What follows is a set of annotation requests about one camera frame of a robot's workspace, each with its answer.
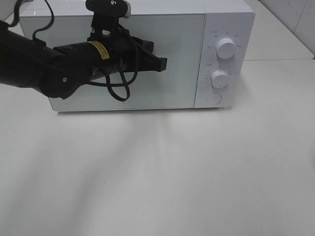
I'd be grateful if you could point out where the round white door button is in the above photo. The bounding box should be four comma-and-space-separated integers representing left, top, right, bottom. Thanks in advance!
206, 93, 222, 107

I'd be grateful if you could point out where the white microwave oven body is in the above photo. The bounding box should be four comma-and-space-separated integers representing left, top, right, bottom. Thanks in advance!
20, 0, 255, 110

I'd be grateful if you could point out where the white microwave knob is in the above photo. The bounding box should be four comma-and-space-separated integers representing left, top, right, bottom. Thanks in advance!
215, 36, 237, 59
210, 70, 229, 89

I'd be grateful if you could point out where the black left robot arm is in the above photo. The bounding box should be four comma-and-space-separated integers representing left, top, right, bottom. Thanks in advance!
0, 0, 167, 102

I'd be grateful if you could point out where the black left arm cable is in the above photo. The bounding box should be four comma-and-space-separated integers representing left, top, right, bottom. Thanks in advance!
7, 0, 141, 102

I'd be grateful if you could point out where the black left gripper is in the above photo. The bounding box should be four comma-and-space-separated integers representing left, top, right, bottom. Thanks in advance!
85, 0, 167, 76

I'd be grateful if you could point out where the white microwave door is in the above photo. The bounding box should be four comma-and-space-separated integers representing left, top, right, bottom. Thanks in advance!
20, 14, 205, 111

